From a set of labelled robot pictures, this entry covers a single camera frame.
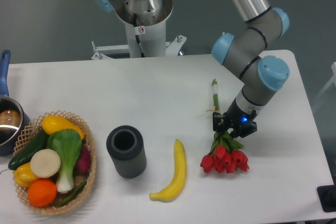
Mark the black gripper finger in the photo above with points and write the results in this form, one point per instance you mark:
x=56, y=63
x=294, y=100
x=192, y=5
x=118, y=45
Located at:
x=244, y=130
x=218, y=122

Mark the yellow bell pepper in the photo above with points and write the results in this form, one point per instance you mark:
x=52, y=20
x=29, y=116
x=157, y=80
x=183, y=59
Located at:
x=24, y=176

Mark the blue handled saucepan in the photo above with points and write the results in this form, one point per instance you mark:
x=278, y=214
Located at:
x=13, y=117

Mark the green cucumber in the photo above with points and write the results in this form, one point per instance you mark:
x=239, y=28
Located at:
x=39, y=142

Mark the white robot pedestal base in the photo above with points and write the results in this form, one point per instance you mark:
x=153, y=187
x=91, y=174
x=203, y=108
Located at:
x=143, y=41

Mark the yellow squash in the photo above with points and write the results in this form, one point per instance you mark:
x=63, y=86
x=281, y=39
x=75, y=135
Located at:
x=52, y=124

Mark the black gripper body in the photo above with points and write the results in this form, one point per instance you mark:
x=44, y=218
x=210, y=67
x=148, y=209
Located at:
x=235, y=116

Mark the red tulip bouquet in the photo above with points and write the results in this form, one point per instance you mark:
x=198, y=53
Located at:
x=225, y=155

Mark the purple sweet potato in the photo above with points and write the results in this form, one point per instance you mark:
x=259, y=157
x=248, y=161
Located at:
x=84, y=161

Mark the green chili pepper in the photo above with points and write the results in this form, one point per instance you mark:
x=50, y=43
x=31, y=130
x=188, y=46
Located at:
x=72, y=195

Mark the green bok choy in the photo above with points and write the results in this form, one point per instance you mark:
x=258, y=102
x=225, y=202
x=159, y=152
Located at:
x=67, y=144

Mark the beige round disc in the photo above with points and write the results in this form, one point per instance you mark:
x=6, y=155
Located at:
x=45, y=163

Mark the orange fruit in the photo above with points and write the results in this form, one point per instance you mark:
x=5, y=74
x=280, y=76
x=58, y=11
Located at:
x=42, y=192

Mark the black device at edge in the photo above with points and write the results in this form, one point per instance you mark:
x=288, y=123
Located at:
x=327, y=197

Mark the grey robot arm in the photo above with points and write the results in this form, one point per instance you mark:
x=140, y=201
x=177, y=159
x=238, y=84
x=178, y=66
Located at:
x=145, y=24

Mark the yellow banana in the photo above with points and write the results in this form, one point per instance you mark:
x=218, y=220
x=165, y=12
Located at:
x=175, y=187

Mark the dark grey ribbed vase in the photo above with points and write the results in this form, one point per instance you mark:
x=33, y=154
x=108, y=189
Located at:
x=125, y=146

